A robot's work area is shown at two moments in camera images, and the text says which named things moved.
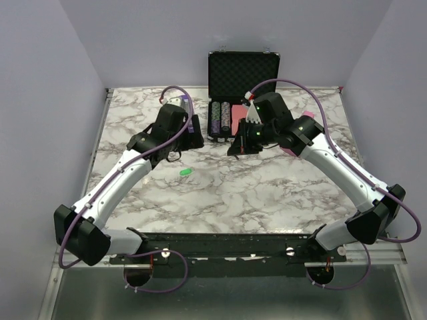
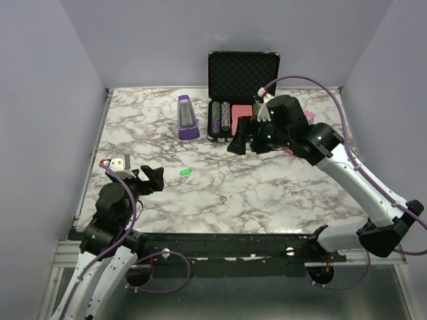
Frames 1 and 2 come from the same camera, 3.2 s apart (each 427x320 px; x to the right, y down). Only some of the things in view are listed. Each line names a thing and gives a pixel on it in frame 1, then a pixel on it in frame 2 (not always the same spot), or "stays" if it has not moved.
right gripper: x=241 y=144 stays
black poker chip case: x=231 y=76 stays
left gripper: x=195 y=140 to x=155 y=183
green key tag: x=183 y=172 stays
